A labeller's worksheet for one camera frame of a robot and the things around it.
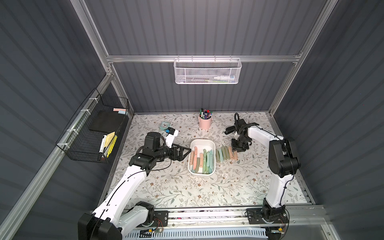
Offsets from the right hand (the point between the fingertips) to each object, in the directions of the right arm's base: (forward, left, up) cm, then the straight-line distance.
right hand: (236, 149), depth 96 cm
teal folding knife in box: (-9, +17, 0) cm, 19 cm away
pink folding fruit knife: (-1, +4, -1) cm, 4 cm away
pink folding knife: (-3, +1, -3) cm, 4 cm away
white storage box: (-5, +22, -1) cm, 23 cm away
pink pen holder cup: (+20, +20, +2) cm, 29 cm away
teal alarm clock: (+20, +50, 0) cm, 54 cm away
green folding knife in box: (-8, +21, -2) cm, 22 cm away
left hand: (-11, +32, +20) cm, 40 cm away
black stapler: (+15, +2, +1) cm, 16 cm away
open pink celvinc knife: (-9, +27, -1) cm, 28 cm away
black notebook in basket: (+1, +73, +27) cm, 78 cm away
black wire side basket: (-7, +78, +26) cm, 83 cm away
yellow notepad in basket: (-9, +69, +25) cm, 74 cm away
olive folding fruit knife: (-1, +6, -2) cm, 6 cm away
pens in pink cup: (+22, +20, +11) cm, 32 cm away
